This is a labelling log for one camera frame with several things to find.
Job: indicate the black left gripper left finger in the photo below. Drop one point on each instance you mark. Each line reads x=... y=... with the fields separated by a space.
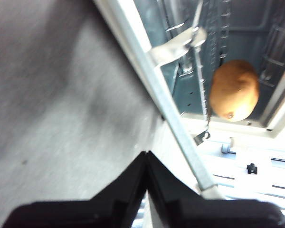
x=85 y=213

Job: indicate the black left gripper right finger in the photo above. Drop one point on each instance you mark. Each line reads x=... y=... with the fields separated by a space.
x=204 y=213

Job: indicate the brown potato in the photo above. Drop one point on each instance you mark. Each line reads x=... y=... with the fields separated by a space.
x=235 y=92

